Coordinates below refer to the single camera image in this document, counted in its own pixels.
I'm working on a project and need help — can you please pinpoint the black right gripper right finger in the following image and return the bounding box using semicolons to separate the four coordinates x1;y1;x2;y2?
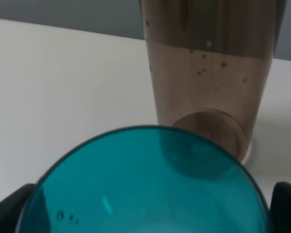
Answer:
269;182;291;233

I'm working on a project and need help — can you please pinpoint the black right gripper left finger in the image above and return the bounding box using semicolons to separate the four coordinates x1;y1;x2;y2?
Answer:
0;183;36;233

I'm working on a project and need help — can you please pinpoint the teal transparent plastic cup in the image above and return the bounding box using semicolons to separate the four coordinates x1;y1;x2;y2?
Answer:
16;126;273;233

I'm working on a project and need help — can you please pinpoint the transparent brown plastic bottle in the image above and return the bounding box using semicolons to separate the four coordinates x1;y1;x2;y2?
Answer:
139;0;287;163

